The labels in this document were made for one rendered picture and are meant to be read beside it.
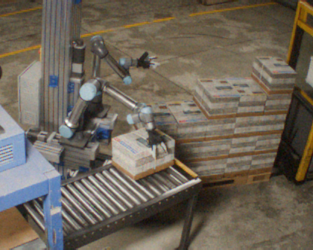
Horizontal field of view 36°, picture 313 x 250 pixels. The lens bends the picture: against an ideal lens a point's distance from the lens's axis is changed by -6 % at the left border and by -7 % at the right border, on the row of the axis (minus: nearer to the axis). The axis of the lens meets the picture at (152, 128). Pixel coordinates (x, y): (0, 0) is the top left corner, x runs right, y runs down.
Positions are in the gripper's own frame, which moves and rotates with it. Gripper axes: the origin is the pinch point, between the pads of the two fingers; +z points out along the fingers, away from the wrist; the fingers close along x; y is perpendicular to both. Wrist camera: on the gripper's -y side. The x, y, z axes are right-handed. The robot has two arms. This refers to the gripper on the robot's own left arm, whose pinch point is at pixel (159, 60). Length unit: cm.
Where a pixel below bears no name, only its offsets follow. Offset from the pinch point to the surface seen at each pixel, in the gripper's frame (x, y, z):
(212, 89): 26, 14, 46
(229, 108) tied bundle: 39, 24, 61
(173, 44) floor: -305, 167, 106
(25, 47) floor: -296, 166, -132
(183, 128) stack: 46, 42, 19
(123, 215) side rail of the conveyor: 156, 23, -52
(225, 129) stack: 42, 47, 61
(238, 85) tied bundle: 15, 16, 77
